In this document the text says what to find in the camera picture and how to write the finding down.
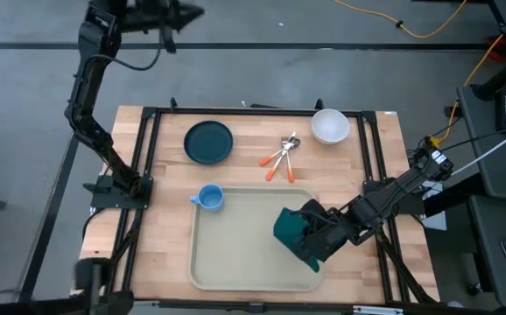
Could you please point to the dark grey desk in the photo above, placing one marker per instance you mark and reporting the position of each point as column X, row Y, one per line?
column 489, row 245

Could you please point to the black aluminium table frame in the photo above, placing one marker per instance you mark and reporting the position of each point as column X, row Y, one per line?
column 257, row 111

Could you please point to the black flat plate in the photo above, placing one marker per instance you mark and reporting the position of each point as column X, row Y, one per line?
column 264, row 106

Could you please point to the black frame clamp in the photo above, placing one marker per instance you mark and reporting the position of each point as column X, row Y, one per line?
column 173, row 105
column 320, row 105

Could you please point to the beige plastic tray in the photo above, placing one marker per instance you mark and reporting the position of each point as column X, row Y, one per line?
column 235, row 245

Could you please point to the green cloth napkin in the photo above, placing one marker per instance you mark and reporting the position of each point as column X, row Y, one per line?
column 288, row 229

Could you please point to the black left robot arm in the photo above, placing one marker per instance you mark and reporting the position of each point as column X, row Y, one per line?
column 84, row 87

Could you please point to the silver aluminium bracket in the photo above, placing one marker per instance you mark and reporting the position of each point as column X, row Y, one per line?
column 377, row 310

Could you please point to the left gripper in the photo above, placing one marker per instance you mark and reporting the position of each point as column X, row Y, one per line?
column 143, row 15

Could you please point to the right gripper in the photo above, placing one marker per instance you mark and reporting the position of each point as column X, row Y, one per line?
column 327, row 236

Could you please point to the white bowl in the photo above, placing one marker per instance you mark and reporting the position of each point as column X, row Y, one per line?
column 329, row 126

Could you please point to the dark blue plate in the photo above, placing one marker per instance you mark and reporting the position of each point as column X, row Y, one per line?
column 208, row 142

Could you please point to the light blue mug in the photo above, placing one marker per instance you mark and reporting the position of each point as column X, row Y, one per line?
column 211, row 197

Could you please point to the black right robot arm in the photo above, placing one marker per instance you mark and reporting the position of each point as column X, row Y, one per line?
column 393, row 192

